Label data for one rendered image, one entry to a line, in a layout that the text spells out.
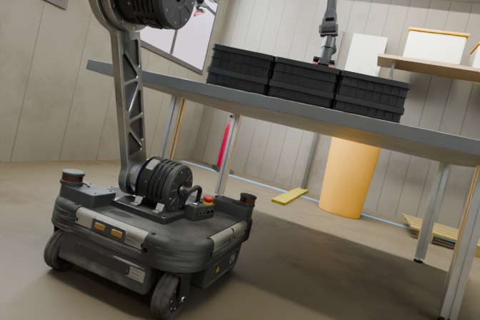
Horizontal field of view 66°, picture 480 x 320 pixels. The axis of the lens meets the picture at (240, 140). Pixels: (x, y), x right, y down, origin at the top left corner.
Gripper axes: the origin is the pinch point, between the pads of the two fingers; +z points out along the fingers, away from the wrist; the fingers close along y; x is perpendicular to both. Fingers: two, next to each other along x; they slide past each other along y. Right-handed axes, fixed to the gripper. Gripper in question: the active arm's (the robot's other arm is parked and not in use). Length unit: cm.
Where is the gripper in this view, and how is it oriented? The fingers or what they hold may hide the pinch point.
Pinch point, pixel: (319, 78)
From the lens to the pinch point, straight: 177.4
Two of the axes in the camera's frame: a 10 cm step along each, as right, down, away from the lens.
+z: -2.5, 9.7, 0.1
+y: -9.5, -2.5, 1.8
